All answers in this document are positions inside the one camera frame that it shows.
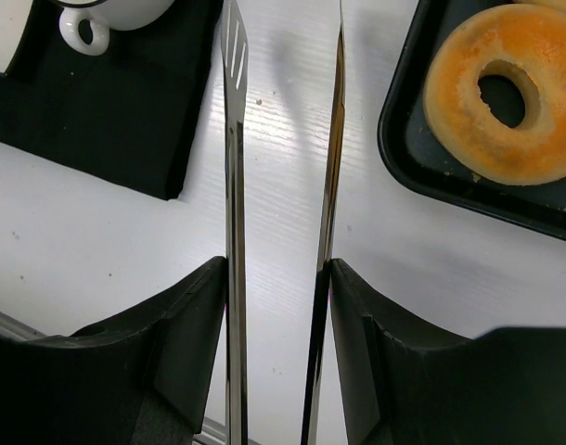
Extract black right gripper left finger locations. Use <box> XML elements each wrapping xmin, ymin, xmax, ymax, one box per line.
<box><xmin>0</xmin><ymin>257</ymin><xmax>226</xmax><ymax>444</ymax></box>

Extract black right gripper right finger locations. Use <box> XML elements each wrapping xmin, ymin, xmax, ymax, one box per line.
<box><xmin>331</xmin><ymin>259</ymin><xmax>566</xmax><ymax>444</ymax></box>

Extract steel serving tongs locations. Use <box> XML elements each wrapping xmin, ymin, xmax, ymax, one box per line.
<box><xmin>220</xmin><ymin>1</ymin><xmax>346</xmax><ymax>444</ymax></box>

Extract oblong tan bread roll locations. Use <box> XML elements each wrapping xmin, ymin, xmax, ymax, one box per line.
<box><xmin>514</xmin><ymin>0</ymin><xmax>566</xmax><ymax>13</ymax></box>

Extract black baking tray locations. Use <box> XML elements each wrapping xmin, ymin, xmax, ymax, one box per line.
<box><xmin>378</xmin><ymin>1</ymin><xmax>566</xmax><ymax>241</ymax></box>

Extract black cloth placemat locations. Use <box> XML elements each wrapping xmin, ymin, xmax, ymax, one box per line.
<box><xmin>0</xmin><ymin>1</ymin><xmax>222</xmax><ymax>200</ymax></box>

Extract white square plate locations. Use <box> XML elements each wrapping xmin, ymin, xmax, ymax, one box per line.
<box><xmin>0</xmin><ymin>0</ymin><xmax>34</xmax><ymax>76</ymax></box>

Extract white two-handled soup bowl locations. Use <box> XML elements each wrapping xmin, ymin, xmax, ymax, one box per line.
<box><xmin>54</xmin><ymin>0</ymin><xmax>174</xmax><ymax>57</ymax></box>

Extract pale orange ring doughnut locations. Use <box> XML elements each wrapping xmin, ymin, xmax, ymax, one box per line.
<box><xmin>423</xmin><ymin>4</ymin><xmax>566</xmax><ymax>186</ymax></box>

